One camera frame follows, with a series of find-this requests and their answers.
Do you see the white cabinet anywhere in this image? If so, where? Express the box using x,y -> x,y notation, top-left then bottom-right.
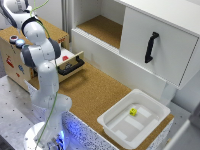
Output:
70,0 -> 200,111

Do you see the wooden drawer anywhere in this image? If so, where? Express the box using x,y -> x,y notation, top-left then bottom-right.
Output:
54,49 -> 86,84

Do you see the yellow block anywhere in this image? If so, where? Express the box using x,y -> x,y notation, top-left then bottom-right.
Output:
129,107 -> 138,117

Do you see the white plastic box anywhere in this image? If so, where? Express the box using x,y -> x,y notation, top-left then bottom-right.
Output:
96,88 -> 172,150

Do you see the white sliding door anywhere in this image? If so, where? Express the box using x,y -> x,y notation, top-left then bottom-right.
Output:
118,6 -> 200,90

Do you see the blue button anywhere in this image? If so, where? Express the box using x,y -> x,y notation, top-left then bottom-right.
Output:
14,38 -> 27,49

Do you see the wooden drawer box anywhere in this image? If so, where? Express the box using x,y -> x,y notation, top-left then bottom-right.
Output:
0,17 -> 71,93

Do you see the red button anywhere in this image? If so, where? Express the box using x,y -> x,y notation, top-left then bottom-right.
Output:
9,34 -> 20,45

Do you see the black drawer handle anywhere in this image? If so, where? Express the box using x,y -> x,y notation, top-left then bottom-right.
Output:
57,55 -> 86,77

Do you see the green cable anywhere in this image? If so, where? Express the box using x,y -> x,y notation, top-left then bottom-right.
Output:
29,0 -> 59,150

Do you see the black door handle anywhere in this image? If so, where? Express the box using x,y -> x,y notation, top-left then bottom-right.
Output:
144,31 -> 161,64

